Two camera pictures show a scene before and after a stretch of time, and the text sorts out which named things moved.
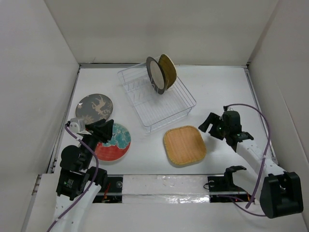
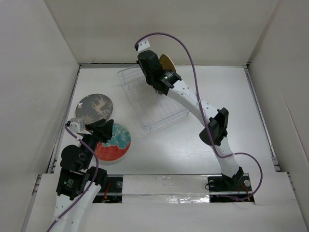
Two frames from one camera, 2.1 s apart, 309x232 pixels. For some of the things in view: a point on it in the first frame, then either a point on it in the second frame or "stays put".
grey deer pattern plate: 93,108 stays put
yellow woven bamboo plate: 169,69 stays put
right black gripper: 212,118 → 138,61
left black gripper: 103,133 stays put
